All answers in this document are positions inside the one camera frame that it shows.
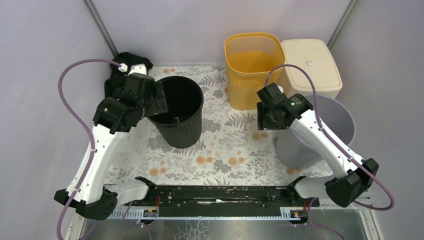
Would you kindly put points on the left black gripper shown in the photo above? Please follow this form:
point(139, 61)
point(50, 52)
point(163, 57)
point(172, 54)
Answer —
point(156, 99)

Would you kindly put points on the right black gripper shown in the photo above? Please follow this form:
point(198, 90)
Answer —
point(262, 121)

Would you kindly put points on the black round bucket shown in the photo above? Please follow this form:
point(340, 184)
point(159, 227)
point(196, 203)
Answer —
point(181, 126)

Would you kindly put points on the grey bucket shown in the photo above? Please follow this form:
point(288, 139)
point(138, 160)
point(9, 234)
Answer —
point(334, 116)

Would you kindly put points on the yellow plastic waste basket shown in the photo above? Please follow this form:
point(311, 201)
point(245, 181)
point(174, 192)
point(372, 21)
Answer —
point(249, 59)

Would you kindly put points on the cream large container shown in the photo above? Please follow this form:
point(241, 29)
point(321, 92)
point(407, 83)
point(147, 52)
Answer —
point(315, 58)

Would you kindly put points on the white perforated basket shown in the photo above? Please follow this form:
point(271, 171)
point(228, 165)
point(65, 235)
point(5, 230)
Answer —
point(136, 149)

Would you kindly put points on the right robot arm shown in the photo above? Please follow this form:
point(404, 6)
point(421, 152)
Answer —
point(351, 173)

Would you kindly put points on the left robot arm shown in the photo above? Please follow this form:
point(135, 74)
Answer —
point(88, 195)

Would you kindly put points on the black crumpled cloth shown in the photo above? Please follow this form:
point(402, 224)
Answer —
point(117, 80)

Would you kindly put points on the floral patterned table mat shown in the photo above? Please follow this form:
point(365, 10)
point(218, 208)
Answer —
point(230, 151)

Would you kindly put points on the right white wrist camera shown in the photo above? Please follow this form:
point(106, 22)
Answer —
point(280, 88)

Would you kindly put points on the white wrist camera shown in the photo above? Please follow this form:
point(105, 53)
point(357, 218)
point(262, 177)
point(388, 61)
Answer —
point(280, 88)
point(134, 69)

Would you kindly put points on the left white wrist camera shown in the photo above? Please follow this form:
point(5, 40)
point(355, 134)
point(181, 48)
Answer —
point(134, 69)

